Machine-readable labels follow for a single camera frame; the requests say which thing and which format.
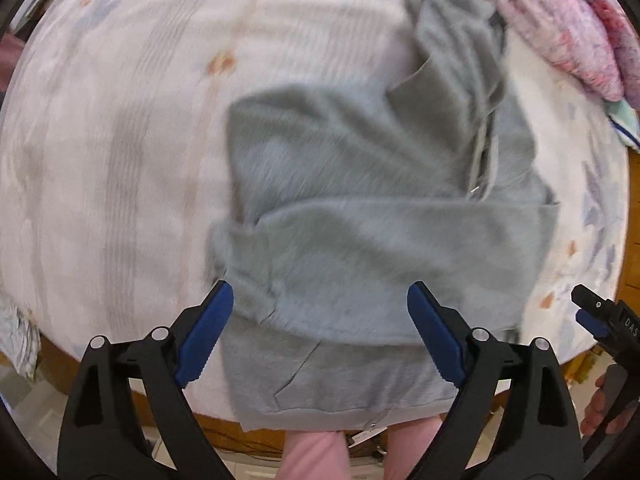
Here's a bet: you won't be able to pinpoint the floral white bed sheet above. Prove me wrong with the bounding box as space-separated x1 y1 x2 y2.
0 0 632 418

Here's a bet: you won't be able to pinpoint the wooden bed frame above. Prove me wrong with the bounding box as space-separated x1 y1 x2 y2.
0 268 640 461

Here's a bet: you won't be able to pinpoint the person's right hand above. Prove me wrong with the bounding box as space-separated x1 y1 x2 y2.
579 370 638 437

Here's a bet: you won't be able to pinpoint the grey zip hoodie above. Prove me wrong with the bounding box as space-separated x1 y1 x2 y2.
212 0 559 430

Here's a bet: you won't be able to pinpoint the striped pillow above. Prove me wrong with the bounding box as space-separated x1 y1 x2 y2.
604 100 640 154

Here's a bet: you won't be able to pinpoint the purple floral quilt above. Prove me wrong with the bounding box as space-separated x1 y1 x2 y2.
495 0 639 108

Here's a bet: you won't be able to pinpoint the person's legs in pink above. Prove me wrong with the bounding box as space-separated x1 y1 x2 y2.
276 414 446 480

